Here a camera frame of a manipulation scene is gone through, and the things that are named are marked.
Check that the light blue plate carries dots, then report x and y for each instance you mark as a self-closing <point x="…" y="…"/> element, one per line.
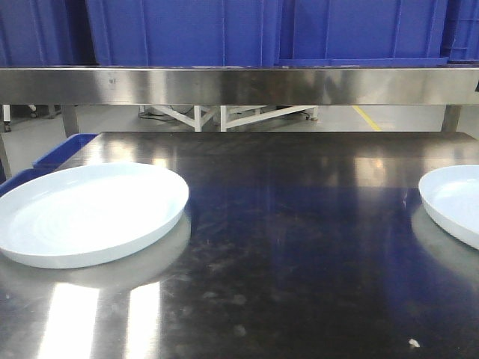
<point x="91" y="214"/>
<point x="450" y="197"/>

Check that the steel shelf leg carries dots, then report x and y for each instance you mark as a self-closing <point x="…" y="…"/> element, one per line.
<point x="70" y="120"/>

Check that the blue bin beside table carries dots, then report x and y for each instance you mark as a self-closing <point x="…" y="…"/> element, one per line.
<point x="48" y="162"/>

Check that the centre blue plastic crate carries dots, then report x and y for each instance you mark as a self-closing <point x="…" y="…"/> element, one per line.
<point x="267" y="33"/>

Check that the blue plastic crate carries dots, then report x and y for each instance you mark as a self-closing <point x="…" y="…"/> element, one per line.
<point x="39" y="33"/>
<point x="462" y="43"/>
<point x="267" y="33"/>

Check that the left blue plastic crate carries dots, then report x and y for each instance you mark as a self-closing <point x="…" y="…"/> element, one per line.
<point x="39" y="33"/>

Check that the right blue plastic crate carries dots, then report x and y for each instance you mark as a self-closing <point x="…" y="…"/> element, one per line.
<point x="462" y="43"/>

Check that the white metal frame cart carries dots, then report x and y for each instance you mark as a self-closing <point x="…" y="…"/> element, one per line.
<point x="227" y="116"/>

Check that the stainless steel shelf rail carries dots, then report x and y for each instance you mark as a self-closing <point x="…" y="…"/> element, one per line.
<point x="240" y="86"/>

